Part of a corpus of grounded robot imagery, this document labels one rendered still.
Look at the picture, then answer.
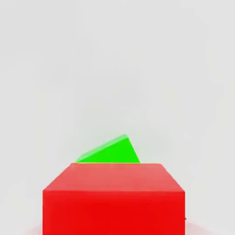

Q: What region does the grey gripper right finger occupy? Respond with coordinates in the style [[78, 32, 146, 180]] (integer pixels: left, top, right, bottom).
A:
[[185, 217, 207, 235]]

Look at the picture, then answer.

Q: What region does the small red cube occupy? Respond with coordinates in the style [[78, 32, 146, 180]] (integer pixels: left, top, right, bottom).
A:
[[42, 162, 185, 235]]

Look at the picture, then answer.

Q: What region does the small green cube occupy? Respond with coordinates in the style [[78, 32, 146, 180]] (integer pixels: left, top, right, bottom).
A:
[[75, 134, 141, 164]]

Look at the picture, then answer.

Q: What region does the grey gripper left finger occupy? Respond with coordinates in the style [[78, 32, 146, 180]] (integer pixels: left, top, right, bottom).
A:
[[24, 223, 43, 235]]

